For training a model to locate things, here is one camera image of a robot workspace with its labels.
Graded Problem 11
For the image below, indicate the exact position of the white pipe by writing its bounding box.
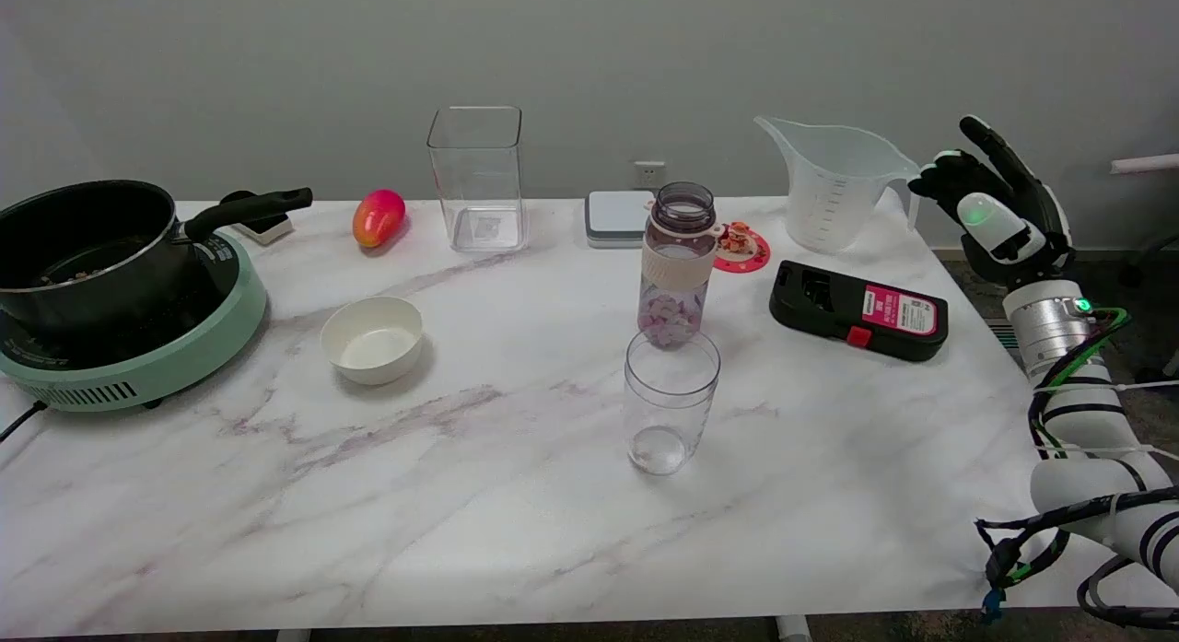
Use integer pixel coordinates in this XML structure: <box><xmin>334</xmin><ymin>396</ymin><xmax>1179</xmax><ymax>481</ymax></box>
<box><xmin>1110</xmin><ymin>153</ymin><xmax>1179</xmax><ymax>176</ymax></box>

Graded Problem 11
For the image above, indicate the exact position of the red round coaster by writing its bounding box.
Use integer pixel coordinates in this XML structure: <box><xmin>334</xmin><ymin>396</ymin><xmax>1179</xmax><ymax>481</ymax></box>
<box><xmin>713</xmin><ymin>222</ymin><xmax>772</xmax><ymax>274</ymax></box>

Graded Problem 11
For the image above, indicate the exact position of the green induction cooker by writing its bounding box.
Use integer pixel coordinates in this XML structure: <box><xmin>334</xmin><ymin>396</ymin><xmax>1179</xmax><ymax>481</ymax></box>
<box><xmin>0</xmin><ymin>229</ymin><xmax>269</xmax><ymax>413</ymax></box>

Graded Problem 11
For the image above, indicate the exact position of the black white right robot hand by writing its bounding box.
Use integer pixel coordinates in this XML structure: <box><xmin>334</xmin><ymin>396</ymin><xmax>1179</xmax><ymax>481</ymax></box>
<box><xmin>907</xmin><ymin>115</ymin><xmax>1077</xmax><ymax>288</ymax></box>

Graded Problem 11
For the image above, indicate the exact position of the green robot cable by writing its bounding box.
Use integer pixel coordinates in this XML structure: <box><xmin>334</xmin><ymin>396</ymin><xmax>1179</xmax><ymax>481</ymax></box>
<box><xmin>1036</xmin><ymin>307</ymin><xmax>1132</xmax><ymax>459</ymax></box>

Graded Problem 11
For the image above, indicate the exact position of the black device with red label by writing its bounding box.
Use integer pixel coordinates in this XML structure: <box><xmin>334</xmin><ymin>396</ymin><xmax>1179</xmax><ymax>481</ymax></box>
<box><xmin>768</xmin><ymin>260</ymin><xmax>950</xmax><ymax>363</ymax></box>

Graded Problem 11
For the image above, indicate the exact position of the clear drinking glass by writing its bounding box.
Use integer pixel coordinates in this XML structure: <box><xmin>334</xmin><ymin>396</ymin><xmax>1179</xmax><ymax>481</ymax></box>
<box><xmin>624</xmin><ymin>325</ymin><xmax>722</xmax><ymax>477</ymax></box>

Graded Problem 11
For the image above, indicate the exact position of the clear square container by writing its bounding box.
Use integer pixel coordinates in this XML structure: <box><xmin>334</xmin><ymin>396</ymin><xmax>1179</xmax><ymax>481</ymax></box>
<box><xmin>426</xmin><ymin>106</ymin><xmax>529</xmax><ymax>253</ymax></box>

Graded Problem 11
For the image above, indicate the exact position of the black saucepan with handle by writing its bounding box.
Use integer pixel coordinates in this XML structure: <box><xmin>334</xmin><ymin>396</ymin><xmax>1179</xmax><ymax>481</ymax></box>
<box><xmin>0</xmin><ymin>180</ymin><xmax>314</xmax><ymax>335</ymax></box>

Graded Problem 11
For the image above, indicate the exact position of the translucent measuring jug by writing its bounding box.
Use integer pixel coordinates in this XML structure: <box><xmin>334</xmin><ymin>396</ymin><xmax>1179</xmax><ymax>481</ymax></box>
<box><xmin>753</xmin><ymin>115</ymin><xmax>924</xmax><ymax>255</ymax></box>

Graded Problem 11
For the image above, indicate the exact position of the clear bottle with beige sleeve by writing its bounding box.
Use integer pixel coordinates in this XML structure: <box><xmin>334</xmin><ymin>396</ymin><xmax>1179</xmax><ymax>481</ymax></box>
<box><xmin>637</xmin><ymin>181</ymin><xmax>725</xmax><ymax>350</ymax></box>

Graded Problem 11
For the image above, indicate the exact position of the white bowl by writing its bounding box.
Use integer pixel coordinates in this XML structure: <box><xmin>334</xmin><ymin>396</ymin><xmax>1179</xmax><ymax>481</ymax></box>
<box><xmin>320</xmin><ymin>296</ymin><xmax>426</xmax><ymax>387</ymax></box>

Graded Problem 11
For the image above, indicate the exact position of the black cooker power cord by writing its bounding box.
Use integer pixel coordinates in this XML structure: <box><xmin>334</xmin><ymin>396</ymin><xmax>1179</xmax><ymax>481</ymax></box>
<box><xmin>0</xmin><ymin>401</ymin><xmax>47</xmax><ymax>444</ymax></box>

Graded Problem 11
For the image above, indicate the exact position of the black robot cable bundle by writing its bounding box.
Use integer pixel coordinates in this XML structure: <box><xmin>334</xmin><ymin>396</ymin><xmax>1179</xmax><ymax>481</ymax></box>
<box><xmin>975</xmin><ymin>324</ymin><xmax>1179</xmax><ymax>631</ymax></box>

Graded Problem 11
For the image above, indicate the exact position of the red yellow mango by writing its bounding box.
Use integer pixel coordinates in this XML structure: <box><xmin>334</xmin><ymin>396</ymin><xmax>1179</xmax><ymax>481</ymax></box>
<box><xmin>352</xmin><ymin>189</ymin><xmax>407</xmax><ymax>250</ymax></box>

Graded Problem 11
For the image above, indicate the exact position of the white grey kitchen scale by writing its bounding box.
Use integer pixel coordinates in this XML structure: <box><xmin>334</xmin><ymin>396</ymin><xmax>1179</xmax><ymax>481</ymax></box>
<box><xmin>584</xmin><ymin>190</ymin><xmax>657</xmax><ymax>250</ymax></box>

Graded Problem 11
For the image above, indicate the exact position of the black chair base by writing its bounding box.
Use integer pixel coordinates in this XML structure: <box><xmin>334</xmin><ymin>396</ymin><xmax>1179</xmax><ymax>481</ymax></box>
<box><xmin>1117</xmin><ymin>232</ymin><xmax>1179</xmax><ymax>378</ymax></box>

